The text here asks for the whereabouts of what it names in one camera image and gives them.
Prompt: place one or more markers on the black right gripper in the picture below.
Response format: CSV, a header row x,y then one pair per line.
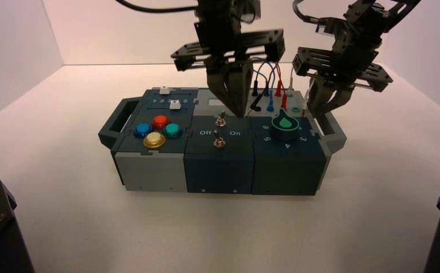
x,y
352,56

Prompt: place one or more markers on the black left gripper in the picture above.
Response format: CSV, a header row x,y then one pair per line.
x,y
220,41

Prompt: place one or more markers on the metal toggle switch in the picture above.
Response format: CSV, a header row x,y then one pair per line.
x,y
221,121
218,142

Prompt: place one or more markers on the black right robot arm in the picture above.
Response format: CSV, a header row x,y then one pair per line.
x,y
370,11

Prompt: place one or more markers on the grey display screen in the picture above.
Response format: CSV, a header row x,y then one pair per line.
x,y
214,102

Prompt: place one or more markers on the green banana socket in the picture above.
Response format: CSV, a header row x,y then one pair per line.
x,y
295,110

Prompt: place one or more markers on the green rotary knob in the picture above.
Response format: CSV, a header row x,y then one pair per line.
x,y
284,127

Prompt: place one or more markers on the white slider knob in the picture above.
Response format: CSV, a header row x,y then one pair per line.
x,y
174,105
164,90

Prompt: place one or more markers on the teal push button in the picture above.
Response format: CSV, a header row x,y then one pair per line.
x,y
172,130

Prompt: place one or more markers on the red push button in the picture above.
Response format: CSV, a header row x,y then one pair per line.
x,y
161,121

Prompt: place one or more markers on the teal and grey control box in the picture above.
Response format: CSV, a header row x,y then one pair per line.
x,y
220,169

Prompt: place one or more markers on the yellow push button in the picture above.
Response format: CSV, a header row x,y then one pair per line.
x,y
154,139

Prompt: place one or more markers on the blue push button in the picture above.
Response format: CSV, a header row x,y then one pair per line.
x,y
142,130

